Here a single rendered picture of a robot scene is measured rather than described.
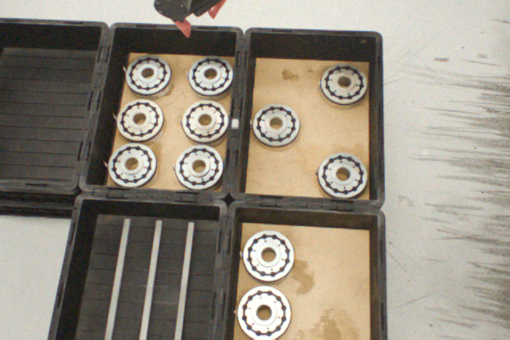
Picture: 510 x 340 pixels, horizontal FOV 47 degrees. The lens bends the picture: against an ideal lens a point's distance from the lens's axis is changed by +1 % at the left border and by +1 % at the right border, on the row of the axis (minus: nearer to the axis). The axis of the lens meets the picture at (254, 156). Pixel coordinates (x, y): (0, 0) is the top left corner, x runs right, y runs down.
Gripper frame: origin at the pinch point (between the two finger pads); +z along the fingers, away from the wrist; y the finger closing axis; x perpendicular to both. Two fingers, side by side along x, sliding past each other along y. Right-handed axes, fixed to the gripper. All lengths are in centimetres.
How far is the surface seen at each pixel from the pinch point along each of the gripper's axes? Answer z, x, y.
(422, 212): 37, -52, 18
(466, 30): 37, -25, 63
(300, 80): 23.5, -12.8, 15.7
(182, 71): 23.2, 7.6, -3.1
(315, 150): 23.7, -27.8, 6.4
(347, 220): 18.8, -44.5, -1.0
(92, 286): 24, -20, -47
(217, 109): 20.6, -7.1, -3.9
